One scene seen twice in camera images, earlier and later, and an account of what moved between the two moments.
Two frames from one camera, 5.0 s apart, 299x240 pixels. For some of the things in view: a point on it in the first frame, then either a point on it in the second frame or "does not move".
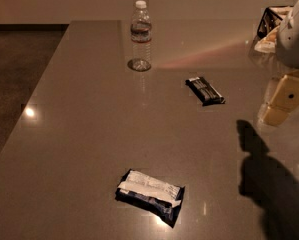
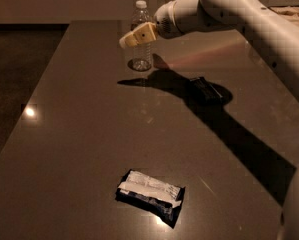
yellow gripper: x=294 y=39 to x=165 y=23
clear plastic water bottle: x=141 y=36 does not move
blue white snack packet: x=162 y=198 does not move
